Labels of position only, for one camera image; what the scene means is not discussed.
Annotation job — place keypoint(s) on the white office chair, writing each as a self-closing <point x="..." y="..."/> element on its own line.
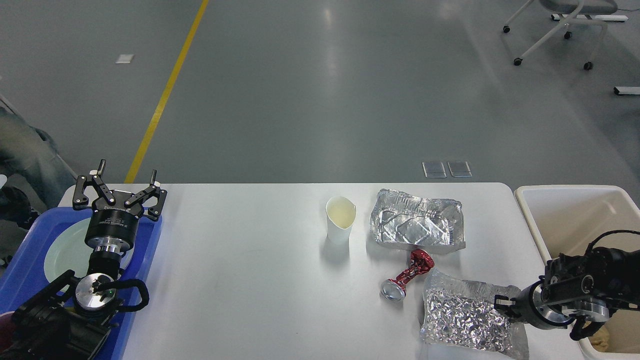
<point x="574" y="8"/>

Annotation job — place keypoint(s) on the aluminium foil sheet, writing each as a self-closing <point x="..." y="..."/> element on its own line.
<point x="458" y="312"/>

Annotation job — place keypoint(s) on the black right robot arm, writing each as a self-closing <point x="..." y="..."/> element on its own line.
<point x="579" y="291"/>

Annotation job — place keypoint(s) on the white table foot bar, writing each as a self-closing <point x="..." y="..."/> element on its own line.
<point x="620" y="18"/>

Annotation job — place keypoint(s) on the aluminium foil tray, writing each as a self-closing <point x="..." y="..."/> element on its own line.
<point x="400" y="220"/>

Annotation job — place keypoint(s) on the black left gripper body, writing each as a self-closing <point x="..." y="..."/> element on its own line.
<point x="112" y="226"/>

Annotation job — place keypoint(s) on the crushed red can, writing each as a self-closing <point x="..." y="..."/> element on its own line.
<point x="395" y="289"/>

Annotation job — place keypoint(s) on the white plastic bin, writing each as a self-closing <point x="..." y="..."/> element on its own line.
<point x="564" y="219"/>

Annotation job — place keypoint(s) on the brown paper ball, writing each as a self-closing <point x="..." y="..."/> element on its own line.
<point x="600" y="341"/>

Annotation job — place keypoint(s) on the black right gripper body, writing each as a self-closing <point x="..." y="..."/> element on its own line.
<point x="529" y="309"/>

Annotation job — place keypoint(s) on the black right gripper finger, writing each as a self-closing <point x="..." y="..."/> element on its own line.
<point x="508" y="307"/>

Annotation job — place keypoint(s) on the mint green plate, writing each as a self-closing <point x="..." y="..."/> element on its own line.
<point x="69" y="252"/>

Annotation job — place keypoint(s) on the white paper cup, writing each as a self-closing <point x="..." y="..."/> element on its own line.
<point x="340" y="216"/>

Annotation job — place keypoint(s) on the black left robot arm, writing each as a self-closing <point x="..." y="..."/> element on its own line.
<point x="72" y="317"/>

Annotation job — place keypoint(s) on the pink mug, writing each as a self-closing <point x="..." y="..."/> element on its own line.
<point x="7" y="330"/>

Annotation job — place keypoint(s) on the white bar at right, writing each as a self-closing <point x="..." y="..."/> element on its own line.
<point x="626" y="90"/>

